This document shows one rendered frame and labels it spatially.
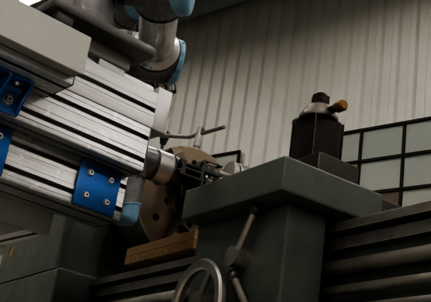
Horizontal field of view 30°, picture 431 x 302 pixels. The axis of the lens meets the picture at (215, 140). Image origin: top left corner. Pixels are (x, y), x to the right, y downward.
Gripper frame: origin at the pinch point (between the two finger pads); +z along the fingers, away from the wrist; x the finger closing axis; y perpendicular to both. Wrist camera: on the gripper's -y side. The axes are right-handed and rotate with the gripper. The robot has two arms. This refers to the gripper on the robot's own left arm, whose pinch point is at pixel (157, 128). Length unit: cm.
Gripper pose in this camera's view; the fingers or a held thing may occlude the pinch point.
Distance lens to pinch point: 230.6
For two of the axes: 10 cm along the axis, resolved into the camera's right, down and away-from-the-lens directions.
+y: 5.6, -2.4, -7.9
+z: 1.4, 9.7, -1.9
